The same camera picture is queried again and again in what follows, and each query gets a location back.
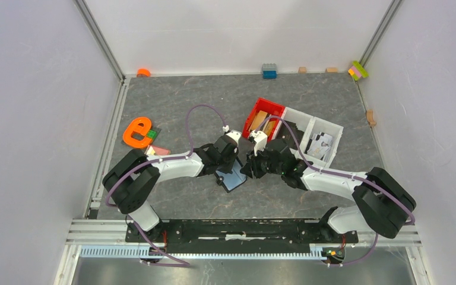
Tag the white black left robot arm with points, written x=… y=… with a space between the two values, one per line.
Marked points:
x=131 y=181

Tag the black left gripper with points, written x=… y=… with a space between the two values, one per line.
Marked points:
x=228 y=168

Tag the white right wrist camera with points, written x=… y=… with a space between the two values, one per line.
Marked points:
x=259 y=140

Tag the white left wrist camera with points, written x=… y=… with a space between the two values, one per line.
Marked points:
x=233 y=134

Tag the curved wooden arch block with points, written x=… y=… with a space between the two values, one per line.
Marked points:
x=370 y=118

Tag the orange letter toy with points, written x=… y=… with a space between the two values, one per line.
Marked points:
x=135 y=135

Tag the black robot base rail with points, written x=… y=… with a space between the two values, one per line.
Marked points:
x=245 y=236

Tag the green pink lego stack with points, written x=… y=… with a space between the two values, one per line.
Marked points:
x=357 y=71

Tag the orange round toy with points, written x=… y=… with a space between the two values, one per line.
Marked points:
x=142 y=72

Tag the pink wooden block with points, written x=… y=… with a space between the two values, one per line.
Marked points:
x=153 y=150

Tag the blue grey lego block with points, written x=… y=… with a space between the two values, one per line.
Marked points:
x=269 y=71

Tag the white plastic bin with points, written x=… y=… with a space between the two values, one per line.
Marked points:
x=301 y=125
x=321 y=125

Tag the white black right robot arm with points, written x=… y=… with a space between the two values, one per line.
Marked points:
x=381 y=203

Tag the green lego brick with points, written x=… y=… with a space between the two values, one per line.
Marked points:
x=153 y=133

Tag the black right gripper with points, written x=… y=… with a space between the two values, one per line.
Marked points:
x=250 y=168

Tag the white cards in bin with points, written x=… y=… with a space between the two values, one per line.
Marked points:
x=319 y=145

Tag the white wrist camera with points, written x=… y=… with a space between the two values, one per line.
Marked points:
x=233 y=134
x=259 y=140

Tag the red plastic bin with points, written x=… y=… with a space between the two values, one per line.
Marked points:
x=262 y=109

